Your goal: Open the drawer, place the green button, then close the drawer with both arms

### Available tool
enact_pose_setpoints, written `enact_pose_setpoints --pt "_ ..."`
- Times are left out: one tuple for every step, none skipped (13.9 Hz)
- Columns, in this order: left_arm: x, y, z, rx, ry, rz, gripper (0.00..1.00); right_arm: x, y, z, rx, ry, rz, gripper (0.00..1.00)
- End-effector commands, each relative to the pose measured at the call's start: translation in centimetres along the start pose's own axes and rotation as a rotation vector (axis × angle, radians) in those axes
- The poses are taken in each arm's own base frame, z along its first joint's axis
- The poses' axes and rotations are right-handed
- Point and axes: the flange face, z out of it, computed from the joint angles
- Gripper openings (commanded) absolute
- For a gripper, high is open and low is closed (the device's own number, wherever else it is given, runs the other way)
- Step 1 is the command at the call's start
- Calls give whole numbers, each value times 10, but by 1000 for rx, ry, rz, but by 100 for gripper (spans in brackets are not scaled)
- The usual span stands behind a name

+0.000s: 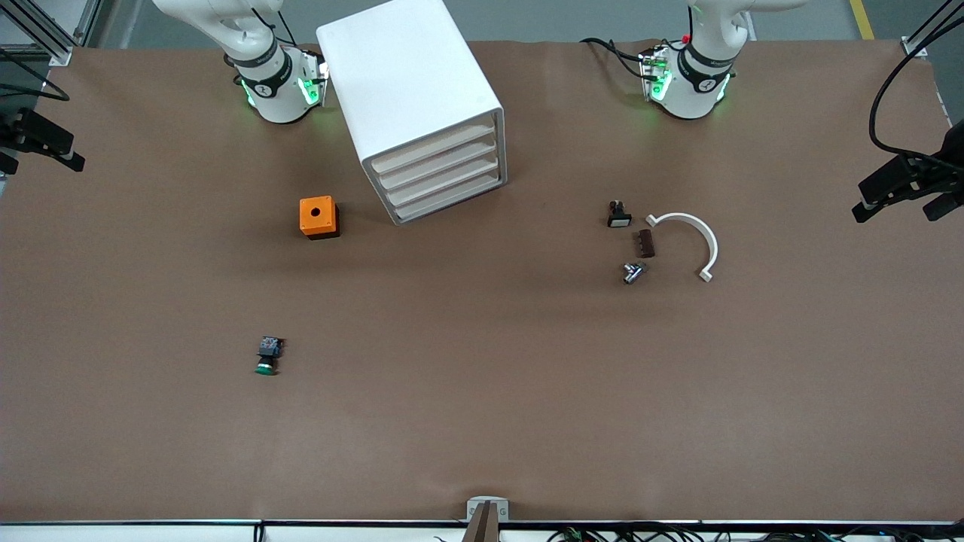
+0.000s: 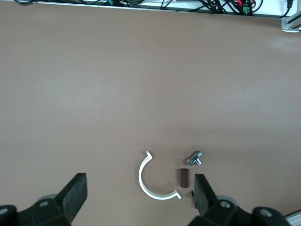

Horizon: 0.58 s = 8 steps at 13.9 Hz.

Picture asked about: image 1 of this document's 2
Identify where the green mushroom push button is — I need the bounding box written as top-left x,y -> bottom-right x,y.
254,336 -> 285,376

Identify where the white cabinet drawer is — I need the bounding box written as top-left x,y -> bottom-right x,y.
386,153 -> 502,206
393,170 -> 503,223
379,134 -> 500,190
371,113 -> 499,175

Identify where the white drawer cabinet shell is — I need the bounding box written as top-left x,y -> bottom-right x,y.
316,0 -> 508,227

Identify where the orange box with hole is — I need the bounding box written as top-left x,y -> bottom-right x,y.
299,196 -> 340,240

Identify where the aluminium frame profile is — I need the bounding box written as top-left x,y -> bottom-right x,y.
900,0 -> 964,59
0,0 -> 102,67

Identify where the white curved arc bracket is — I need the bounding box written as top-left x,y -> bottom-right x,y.
645,212 -> 719,284

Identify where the black base cable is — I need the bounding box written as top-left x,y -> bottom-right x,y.
249,4 -> 302,50
578,36 -> 650,80

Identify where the white table edge rail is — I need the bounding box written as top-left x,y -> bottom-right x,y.
0,519 -> 964,542

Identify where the tangled cable bundle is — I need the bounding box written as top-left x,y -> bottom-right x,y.
546,527 -> 964,542

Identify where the grey metal mounting bracket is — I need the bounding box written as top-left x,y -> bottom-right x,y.
466,496 -> 510,522

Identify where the brown wedge post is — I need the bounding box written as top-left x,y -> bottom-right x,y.
461,502 -> 502,542

